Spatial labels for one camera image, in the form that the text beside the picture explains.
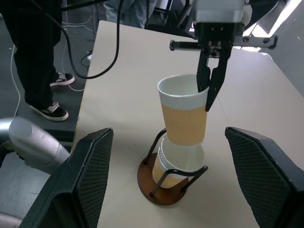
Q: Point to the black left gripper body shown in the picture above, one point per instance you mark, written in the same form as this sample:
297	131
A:
213	35

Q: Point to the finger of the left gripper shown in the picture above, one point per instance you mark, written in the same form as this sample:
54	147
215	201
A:
203	73
217	83

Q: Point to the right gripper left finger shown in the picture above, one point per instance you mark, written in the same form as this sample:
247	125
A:
78	185

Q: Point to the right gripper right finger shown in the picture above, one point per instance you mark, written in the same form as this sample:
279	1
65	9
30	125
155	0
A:
266	178

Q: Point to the orange white paper cup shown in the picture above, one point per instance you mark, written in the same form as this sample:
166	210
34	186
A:
183	118
190	161
166	178

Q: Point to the grey rounded leg shell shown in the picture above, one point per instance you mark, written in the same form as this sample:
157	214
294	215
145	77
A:
35	142

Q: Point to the person in blue jeans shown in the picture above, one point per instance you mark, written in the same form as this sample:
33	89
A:
128	12

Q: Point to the person in black trousers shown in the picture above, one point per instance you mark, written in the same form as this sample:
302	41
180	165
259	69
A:
31	59

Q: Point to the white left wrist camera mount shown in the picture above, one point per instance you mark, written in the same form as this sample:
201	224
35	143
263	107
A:
221	12

